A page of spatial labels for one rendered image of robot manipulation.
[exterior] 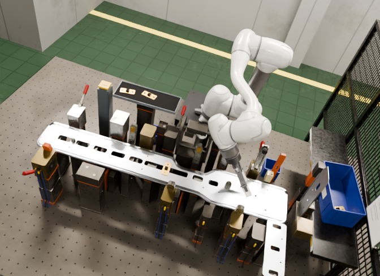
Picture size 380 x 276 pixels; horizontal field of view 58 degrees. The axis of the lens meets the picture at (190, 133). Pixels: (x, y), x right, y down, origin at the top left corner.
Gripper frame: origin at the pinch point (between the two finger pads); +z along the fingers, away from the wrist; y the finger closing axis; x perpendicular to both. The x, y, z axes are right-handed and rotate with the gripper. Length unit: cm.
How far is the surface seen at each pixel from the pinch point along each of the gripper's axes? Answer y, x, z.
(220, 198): 0.6, 14.4, 1.5
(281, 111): 219, -57, 63
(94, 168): 4, 66, -39
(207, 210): -5.5, 22.1, 1.0
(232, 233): -15.5, 14.3, 11.8
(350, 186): 7, -50, 28
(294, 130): 193, -59, 78
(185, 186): 4.7, 29.1, -10.6
